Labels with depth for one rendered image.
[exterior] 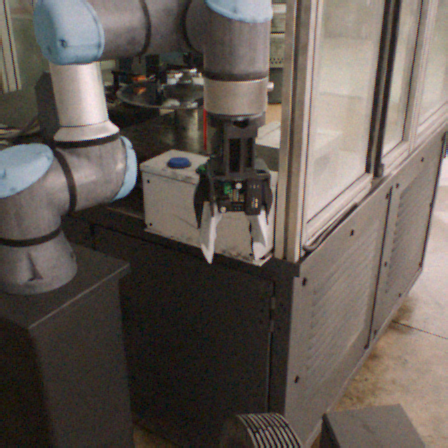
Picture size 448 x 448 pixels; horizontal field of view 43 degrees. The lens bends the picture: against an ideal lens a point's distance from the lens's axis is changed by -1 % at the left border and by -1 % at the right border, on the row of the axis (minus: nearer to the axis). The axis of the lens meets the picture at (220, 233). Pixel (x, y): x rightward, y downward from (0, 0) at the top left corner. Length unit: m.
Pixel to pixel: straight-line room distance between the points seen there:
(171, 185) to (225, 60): 0.51
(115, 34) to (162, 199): 0.55
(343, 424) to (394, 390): 1.58
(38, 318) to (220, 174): 0.44
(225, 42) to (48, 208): 0.49
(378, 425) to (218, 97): 0.40
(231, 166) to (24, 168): 0.40
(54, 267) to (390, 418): 0.73
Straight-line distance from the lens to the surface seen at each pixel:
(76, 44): 0.64
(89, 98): 1.02
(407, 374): 2.06
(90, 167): 1.02
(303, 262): 1.10
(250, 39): 0.64
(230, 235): 1.08
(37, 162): 0.97
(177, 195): 1.12
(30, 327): 0.96
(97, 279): 1.06
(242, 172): 0.67
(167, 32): 0.70
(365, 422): 0.42
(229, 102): 0.65
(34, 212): 0.99
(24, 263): 1.03
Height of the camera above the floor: 1.29
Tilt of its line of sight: 27 degrees down
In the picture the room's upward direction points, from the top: straight up
